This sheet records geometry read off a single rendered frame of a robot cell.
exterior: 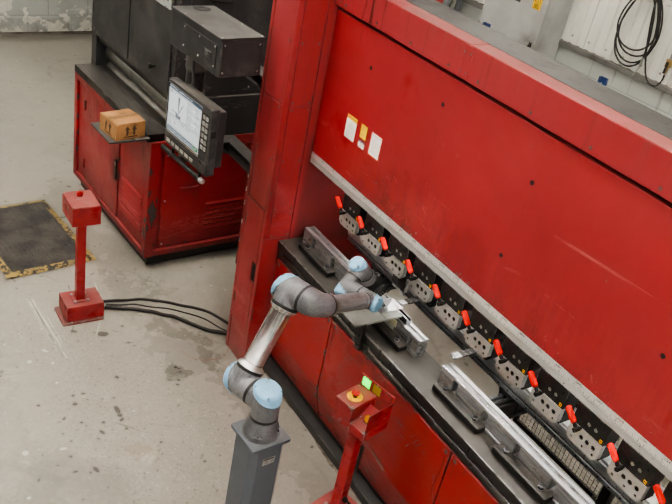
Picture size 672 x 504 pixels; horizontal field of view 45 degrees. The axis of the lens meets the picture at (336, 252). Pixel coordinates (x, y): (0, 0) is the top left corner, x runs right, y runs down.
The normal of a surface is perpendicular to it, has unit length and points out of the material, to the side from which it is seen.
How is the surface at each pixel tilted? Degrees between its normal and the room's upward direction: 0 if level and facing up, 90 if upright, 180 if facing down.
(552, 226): 90
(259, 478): 90
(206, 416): 0
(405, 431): 90
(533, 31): 90
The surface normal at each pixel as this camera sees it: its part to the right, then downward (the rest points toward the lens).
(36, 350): 0.18, -0.84
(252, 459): -0.16, 0.48
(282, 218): 0.51, 0.51
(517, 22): -0.80, 0.17
